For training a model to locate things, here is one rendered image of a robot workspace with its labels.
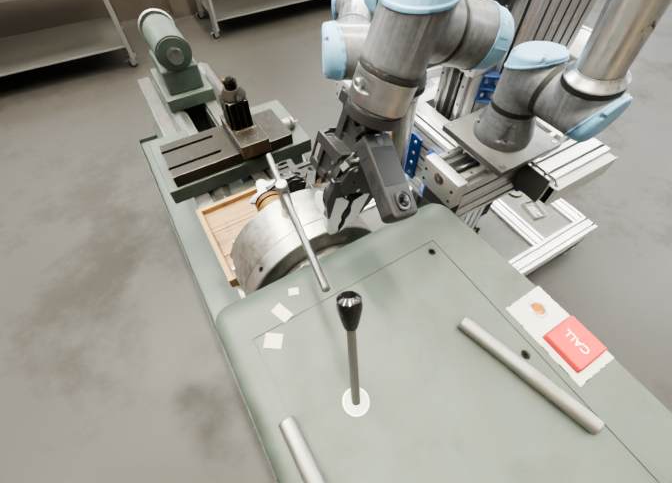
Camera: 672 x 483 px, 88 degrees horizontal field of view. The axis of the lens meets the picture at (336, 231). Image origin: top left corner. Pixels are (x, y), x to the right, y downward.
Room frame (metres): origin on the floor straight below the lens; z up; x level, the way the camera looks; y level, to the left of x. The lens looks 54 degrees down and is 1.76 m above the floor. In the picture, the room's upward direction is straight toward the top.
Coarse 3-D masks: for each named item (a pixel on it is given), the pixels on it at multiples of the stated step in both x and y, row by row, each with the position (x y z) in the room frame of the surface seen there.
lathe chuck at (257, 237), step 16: (304, 192) 0.49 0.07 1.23; (272, 208) 0.44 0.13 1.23; (304, 208) 0.44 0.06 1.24; (256, 224) 0.42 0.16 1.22; (272, 224) 0.41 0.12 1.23; (288, 224) 0.40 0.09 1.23; (304, 224) 0.40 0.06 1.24; (240, 240) 0.40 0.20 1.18; (256, 240) 0.38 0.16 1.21; (272, 240) 0.37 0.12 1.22; (240, 256) 0.37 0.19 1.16; (256, 256) 0.35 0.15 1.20; (240, 272) 0.35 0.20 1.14
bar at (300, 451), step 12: (288, 420) 0.06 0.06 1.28; (288, 432) 0.05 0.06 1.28; (300, 432) 0.05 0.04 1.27; (288, 444) 0.04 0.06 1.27; (300, 444) 0.04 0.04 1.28; (300, 456) 0.03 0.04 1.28; (312, 456) 0.03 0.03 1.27; (300, 468) 0.01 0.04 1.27; (312, 468) 0.01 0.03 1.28; (312, 480) 0.00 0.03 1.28; (324, 480) 0.00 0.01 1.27
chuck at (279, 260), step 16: (320, 224) 0.40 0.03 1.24; (352, 224) 0.42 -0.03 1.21; (288, 240) 0.37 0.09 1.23; (320, 240) 0.38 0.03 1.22; (336, 240) 0.39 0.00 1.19; (352, 240) 0.41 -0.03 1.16; (272, 256) 0.34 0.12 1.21; (288, 256) 0.34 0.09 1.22; (304, 256) 0.36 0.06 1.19; (256, 272) 0.33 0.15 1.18; (272, 272) 0.32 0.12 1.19; (256, 288) 0.30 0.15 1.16
